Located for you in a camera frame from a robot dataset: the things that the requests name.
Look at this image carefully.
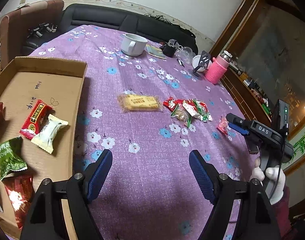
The small red snack packet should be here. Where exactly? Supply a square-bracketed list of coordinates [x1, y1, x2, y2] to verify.
[163, 97, 183, 112]

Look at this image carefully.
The pink knitted thermos bottle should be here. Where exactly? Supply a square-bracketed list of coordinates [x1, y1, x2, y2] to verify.
[206, 50, 232, 85]

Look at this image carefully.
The wooden cabinet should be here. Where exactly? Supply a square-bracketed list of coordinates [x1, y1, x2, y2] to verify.
[208, 0, 305, 176]

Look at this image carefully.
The dark red snack bag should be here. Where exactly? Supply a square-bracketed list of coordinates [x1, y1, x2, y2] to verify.
[2, 175, 35, 230]

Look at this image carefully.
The brown cardboard box tray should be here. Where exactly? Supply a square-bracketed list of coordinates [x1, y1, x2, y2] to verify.
[0, 56, 88, 240]

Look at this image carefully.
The brown armchair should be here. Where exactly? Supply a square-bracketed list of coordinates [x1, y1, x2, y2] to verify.
[0, 0, 64, 68]

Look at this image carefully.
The white snack pouch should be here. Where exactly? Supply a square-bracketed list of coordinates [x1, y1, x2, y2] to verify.
[31, 114, 68, 154]

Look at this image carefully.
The white ceramic mug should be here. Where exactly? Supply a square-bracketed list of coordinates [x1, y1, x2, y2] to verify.
[121, 33, 148, 57]

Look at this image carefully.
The red snack bar in box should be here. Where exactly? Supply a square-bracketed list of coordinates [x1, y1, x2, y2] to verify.
[20, 99, 53, 140]

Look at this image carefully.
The white gloved right hand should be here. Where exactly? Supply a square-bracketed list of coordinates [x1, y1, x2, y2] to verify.
[250, 157, 285, 205]

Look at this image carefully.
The yellow biscuit packet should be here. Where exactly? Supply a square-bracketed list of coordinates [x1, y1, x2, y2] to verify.
[117, 94, 161, 112]

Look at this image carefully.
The clear plastic cup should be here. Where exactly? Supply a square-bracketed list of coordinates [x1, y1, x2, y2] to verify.
[176, 46, 195, 65]

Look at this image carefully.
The clear green nut packet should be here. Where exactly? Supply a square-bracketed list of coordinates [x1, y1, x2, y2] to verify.
[171, 104, 192, 128]

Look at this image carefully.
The green snack bag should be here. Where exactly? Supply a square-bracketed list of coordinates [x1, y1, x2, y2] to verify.
[0, 137, 28, 181]

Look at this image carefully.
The small pink candy packet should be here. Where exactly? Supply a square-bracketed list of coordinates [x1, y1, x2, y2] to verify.
[217, 116, 229, 135]

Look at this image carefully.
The black round cup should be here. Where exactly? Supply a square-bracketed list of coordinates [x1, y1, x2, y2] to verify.
[160, 39, 179, 57]

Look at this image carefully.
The white bowl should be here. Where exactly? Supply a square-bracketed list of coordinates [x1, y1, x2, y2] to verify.
[192, 55, 213, 73]

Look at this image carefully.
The purple floral tablecloth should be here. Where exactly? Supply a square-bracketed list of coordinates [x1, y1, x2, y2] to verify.
[33, 25, 253, 239]

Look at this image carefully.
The black phone stand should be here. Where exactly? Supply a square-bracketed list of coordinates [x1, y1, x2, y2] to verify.
[192, 50, 212, 77]

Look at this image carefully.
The red white snack packet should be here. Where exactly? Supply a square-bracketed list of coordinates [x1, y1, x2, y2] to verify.
[182, 99, 213, 122]

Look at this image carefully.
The black leather sofa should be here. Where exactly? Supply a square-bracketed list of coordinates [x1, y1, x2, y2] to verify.
[21, 4, 198, 56]

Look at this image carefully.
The green notebook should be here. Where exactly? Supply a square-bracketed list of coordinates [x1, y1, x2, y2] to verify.
[145, 44, 166, 60]

